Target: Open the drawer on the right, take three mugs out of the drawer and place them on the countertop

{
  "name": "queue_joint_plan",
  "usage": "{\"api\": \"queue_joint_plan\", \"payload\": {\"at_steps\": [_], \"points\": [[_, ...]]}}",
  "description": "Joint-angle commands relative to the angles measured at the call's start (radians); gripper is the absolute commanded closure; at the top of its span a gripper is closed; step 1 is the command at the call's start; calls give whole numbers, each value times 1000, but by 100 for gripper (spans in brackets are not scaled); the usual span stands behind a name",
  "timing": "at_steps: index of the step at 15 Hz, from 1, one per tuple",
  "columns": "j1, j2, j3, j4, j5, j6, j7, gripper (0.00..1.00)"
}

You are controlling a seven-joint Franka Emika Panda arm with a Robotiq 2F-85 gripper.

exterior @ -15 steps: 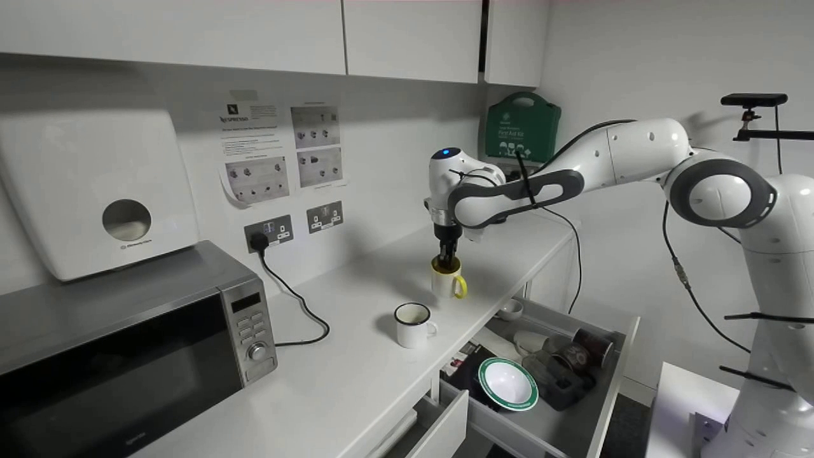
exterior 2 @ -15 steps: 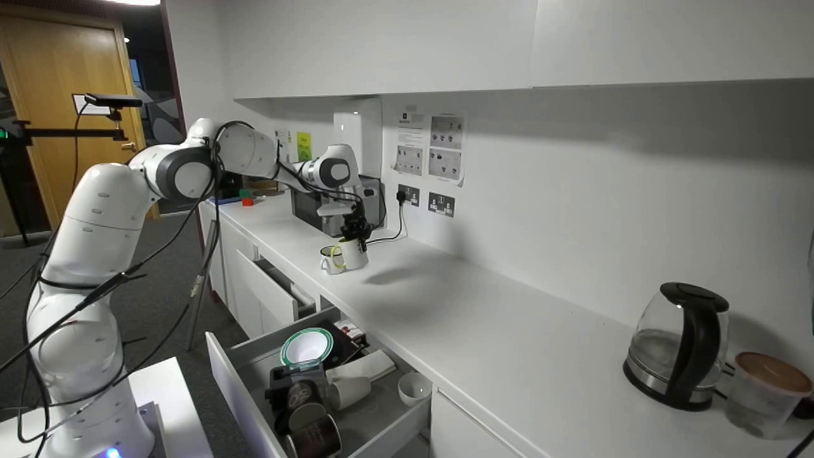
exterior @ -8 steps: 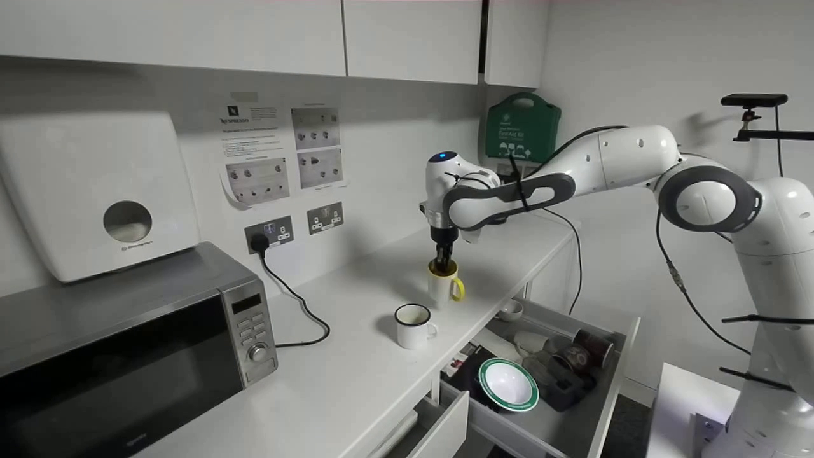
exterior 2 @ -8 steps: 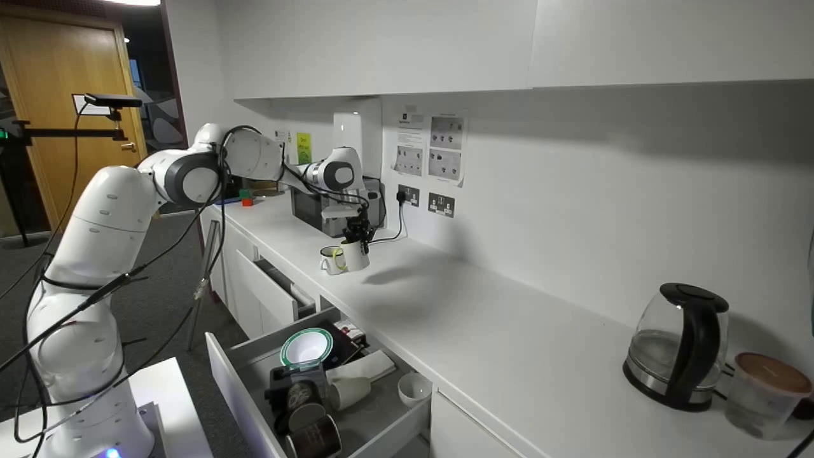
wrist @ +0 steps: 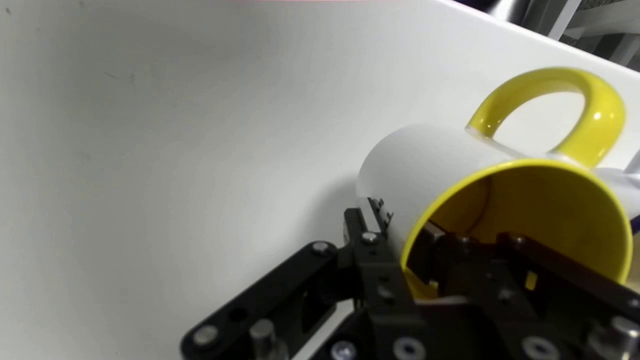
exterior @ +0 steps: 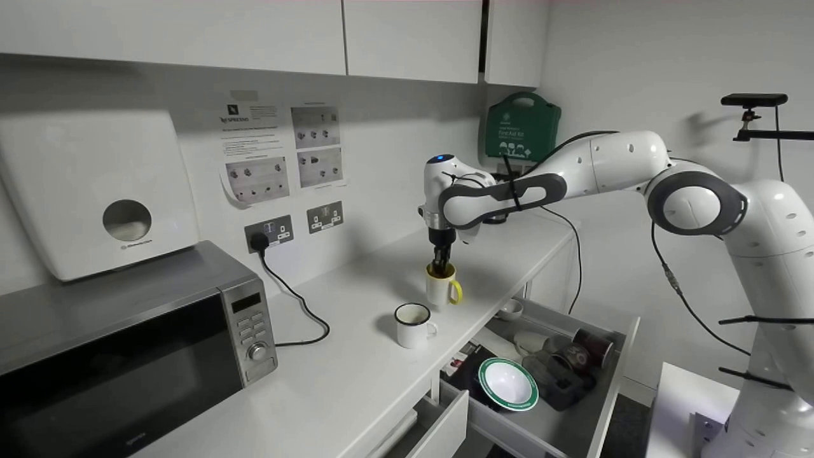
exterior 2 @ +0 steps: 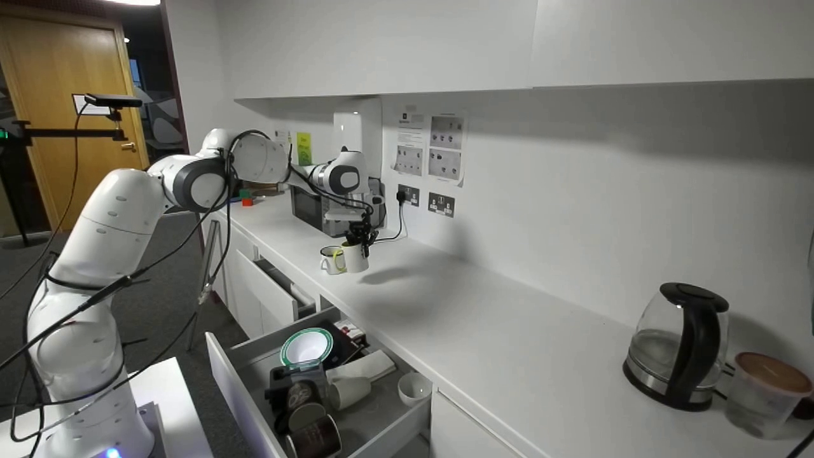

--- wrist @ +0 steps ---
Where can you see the white mug yellow interior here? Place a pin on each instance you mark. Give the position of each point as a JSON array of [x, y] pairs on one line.
[[433, 161]]

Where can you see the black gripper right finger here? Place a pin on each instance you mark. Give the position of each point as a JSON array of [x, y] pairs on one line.
[[533, 293]]

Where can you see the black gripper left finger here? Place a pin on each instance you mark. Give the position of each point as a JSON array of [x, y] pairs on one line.
[[300, 293]]

